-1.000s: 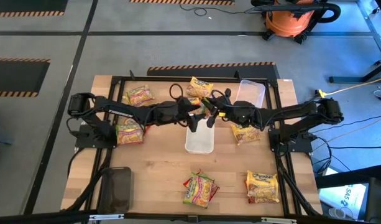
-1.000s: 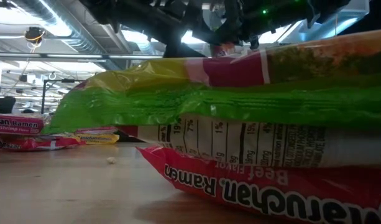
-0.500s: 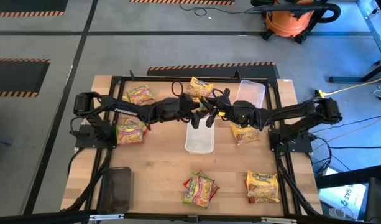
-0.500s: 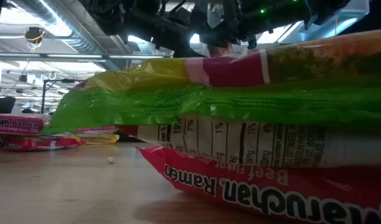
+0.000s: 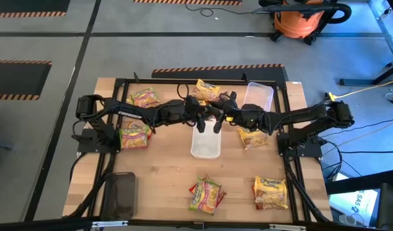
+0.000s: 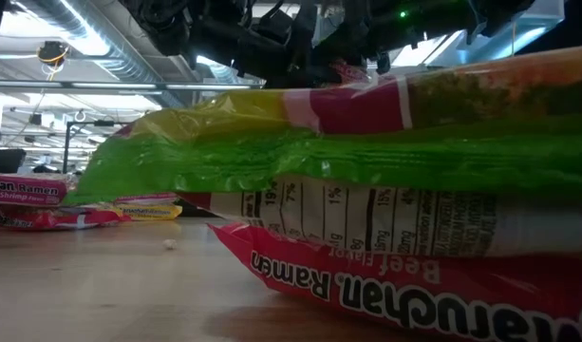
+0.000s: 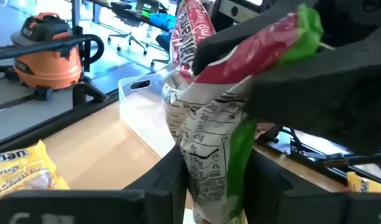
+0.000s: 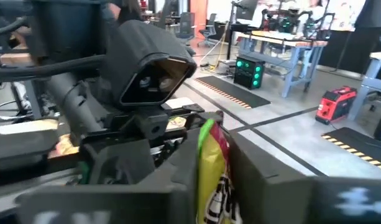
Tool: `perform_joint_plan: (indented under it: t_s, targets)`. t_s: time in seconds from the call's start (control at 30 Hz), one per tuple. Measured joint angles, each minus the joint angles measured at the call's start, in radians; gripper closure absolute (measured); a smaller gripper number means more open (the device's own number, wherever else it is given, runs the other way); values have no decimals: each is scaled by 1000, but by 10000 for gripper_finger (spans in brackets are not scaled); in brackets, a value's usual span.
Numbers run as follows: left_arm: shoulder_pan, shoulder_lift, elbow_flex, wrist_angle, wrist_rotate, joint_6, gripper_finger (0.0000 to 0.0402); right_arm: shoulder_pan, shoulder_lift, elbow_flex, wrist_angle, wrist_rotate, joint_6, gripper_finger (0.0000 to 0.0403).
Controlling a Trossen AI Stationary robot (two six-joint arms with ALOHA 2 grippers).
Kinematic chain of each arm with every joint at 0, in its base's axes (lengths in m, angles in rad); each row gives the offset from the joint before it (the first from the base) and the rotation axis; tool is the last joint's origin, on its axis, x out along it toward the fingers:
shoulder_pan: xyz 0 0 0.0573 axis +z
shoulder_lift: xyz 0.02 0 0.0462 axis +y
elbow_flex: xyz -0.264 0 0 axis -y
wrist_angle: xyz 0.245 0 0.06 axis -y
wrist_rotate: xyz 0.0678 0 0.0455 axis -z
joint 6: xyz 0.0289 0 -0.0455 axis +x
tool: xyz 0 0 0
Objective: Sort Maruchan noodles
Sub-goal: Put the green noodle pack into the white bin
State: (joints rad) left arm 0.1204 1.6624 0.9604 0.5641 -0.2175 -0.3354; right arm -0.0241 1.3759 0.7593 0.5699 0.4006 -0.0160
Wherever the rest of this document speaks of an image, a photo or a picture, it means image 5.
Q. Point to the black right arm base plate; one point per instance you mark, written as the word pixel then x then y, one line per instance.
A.
pixel 310 150

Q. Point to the black aluminium rig frame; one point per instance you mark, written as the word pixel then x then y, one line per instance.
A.
pixel 167 81

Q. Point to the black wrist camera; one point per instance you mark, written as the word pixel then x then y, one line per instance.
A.
pixel 230 96
pixel 192 102

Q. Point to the white printed board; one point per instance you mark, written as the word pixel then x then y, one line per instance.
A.
pixel 353 205

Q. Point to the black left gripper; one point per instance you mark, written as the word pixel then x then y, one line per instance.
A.
pixel 189 116

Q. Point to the clear plastic bin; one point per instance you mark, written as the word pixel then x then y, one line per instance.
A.
pixel 258 94

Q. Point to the black hazard-striped floor mat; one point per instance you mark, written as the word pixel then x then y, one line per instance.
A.
pixel 186 2
pixel 215 73
pixel 29 5
pixel 16 78

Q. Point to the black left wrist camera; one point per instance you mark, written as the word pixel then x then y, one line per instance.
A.
pixel 192 102

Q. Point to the grey metal desk frame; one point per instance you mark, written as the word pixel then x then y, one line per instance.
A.
pixel 382 27

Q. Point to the orange shop vacuum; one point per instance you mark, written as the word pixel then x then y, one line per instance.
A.
pixel 295 25

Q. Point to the silver metal bracket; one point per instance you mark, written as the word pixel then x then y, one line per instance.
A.
pixel 287 227
pixel 109 223

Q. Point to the dark smoked plastic bin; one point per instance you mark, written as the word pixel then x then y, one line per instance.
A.
pixel 119 195

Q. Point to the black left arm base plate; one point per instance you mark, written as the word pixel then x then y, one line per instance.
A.
pixel 87 146

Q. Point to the clear plastic cup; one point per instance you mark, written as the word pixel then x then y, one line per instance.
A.
pixel 347 219

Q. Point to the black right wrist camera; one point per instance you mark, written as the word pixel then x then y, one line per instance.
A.
pixel 230 96

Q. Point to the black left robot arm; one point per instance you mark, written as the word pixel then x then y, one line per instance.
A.
pixel 129 112

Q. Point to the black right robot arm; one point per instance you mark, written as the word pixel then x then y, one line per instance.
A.
pixel 306 115

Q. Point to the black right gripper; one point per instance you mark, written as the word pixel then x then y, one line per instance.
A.
pixel 247 117

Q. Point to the white plastic bin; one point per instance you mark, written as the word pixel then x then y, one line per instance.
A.
pixel 205 146

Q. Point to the black desk leg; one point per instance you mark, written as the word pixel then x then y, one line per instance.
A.
pixel 359 82

